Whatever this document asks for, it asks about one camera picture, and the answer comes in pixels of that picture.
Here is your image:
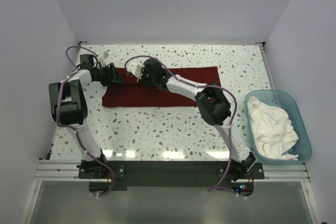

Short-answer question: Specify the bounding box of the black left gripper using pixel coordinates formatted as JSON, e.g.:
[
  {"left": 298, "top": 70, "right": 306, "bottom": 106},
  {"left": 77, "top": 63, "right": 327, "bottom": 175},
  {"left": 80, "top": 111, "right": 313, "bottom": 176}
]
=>
[{"left": 94, "top": 63, "right": 124, "bottom": 87}]

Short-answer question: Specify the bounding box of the dark red t-shirt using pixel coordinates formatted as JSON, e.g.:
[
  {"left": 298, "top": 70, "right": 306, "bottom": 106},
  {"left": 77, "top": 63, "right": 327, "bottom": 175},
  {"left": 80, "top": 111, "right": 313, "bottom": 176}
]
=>
[{"left": 102, "top": 66, "right": 220, "bottom": 108}]

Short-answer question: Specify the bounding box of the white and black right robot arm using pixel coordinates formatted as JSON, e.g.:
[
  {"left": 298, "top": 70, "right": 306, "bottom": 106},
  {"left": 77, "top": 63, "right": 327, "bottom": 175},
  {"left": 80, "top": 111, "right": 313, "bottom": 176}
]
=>
[{"left": 139, "top": 59, "right": 256, "bottom": 181}]

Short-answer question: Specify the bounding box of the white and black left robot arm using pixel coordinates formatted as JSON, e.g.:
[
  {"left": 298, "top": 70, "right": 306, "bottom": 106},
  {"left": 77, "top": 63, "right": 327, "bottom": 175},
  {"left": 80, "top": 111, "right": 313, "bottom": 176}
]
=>
[{"left": 48, "top": 54, "right": 124, "bottom": 178}]

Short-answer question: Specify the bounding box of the white crumpled t-shirt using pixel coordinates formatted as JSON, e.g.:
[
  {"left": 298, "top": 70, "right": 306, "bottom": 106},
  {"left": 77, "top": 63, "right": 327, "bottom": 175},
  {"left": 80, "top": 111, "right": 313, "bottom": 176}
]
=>
[{"left": 247, "top": 96, "right": 299, "bottom": 161}]

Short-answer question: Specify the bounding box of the translucent blue plastic basket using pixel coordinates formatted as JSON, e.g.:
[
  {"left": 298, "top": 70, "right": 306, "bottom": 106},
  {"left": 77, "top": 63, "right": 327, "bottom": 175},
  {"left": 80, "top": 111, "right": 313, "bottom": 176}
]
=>
[{"left": 244, "top": 89, "right": 313, "bottom": 165}]

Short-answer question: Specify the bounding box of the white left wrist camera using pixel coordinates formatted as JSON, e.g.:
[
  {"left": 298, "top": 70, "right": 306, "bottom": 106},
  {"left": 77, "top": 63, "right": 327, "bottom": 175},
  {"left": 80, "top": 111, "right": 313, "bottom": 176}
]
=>
[{"left": 97, "top": 51, "right": 109, "bottom": 67}]

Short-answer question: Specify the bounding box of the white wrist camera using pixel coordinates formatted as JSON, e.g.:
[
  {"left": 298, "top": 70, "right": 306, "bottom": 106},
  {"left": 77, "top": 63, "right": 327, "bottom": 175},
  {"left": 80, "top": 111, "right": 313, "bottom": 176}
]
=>
[
  {"left": 97, "top": 51, "right": 109, "bottom": 67},
  {"left": 127, "top": 63, "right": 143, "bottom": 80}
]

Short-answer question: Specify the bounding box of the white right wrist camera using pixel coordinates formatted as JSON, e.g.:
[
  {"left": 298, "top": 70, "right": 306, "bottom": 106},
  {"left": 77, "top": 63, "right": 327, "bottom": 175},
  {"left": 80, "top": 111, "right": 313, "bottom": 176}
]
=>
[{"left": 127, "top": 63, "right": 143, "bottom": 80}]

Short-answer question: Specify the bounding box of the aluminium extrusion rail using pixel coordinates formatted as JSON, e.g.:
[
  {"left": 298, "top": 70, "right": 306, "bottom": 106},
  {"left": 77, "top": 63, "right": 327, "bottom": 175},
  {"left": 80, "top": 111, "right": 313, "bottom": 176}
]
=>
[{"left": 21, "top": 160, "right": 321, "bottom": 223}]

